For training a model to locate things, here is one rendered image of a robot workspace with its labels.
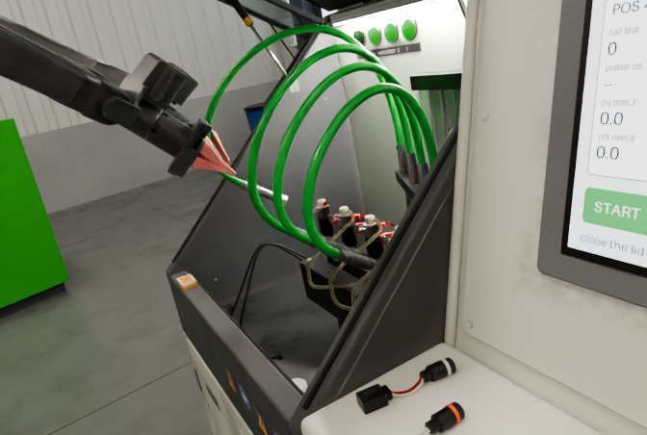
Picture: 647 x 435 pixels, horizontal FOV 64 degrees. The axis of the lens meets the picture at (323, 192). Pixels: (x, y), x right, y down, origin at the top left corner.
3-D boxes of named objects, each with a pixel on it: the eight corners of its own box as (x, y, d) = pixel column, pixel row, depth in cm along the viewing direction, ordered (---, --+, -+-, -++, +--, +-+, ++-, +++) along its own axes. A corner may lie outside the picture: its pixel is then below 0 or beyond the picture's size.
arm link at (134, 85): (72, 90, 78) (98, 115, 74) (112, 26, 77) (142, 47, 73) (133, 118, 88) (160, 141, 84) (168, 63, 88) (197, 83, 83)
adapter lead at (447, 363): (365, 416, 57) (362, 400, 57) (357, 404, 59) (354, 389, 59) (458, 376, 61) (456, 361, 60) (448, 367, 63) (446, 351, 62)
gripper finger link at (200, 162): (252, 154, 86) (202, 122, 83) (228, 190, 86) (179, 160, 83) (247, 148, 92) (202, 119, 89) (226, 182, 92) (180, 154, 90)
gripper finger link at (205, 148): (244, 166, 86) (194, 135, 83) (220, 201, 86) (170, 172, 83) (241, 160, 92) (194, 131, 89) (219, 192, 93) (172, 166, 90)
